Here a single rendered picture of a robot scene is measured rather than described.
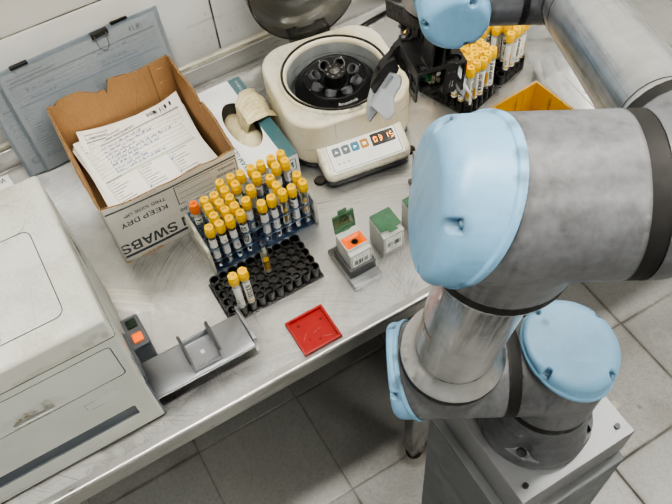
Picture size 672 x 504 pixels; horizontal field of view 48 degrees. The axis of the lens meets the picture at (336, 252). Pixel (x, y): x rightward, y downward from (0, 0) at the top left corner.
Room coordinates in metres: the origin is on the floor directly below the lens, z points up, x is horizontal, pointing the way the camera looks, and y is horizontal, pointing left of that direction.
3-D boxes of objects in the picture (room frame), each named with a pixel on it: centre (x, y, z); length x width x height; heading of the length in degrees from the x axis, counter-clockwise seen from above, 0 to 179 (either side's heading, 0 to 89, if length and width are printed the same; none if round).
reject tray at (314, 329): (0.59, 0.05, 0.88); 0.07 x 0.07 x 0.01; 25
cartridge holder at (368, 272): (0.70, -0.03, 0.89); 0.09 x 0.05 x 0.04; 26
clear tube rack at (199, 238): (0.80, 0.14, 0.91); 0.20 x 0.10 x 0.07; 115
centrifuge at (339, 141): (1.04, -0.04, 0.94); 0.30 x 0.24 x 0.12; 16
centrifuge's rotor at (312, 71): (1.05, -0.03, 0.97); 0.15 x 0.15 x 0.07
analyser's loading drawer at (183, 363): (0.54, 0.24, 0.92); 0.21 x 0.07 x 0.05; 115
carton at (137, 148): (0.94, 0.31, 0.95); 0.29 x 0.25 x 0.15; 25
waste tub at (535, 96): (0.90, -0.37, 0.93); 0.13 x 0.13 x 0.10; 30
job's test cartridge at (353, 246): (0.71, -0.03, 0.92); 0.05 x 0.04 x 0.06; 26
